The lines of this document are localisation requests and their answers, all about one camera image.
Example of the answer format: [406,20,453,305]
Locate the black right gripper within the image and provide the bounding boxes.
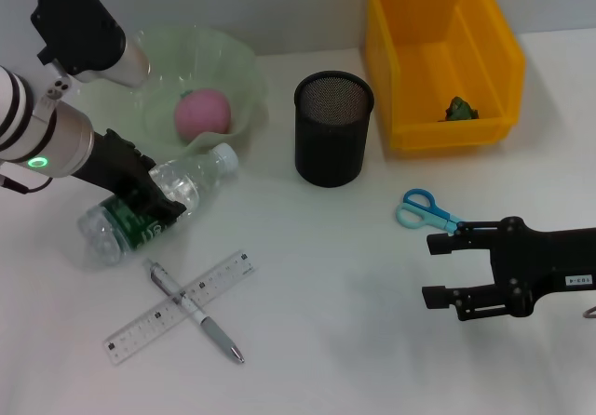
[421,216,596,322]

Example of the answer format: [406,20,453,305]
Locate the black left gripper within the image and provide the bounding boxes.
[76,127,188,224]

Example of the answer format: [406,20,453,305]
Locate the clear water bottle green label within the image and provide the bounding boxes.
[76,142,239,267]

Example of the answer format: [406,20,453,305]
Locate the blue child scissors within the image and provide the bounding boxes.
[395,188,465,234]

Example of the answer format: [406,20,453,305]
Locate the pink toy peach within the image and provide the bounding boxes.
[174,87,233,142]

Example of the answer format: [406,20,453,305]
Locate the green plastic wrapper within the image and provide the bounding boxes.
[437,94,481,123]

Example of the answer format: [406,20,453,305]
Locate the clear plastic ruler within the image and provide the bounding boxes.
[102,249,256,367]

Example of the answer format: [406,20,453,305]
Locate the grey and white pen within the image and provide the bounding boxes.
[147,259,246,365]

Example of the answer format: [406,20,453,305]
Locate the translucent green plastic fruit bowl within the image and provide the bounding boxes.
[74,23,270,155]

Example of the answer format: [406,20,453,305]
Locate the black mesh pen holder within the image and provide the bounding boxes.
[292,71,375,189]

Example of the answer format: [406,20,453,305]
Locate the yellow plastic bin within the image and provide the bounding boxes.
[362,0,527,152]

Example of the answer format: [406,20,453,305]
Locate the left arm cable with plug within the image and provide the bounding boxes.
[0,172,55,194]

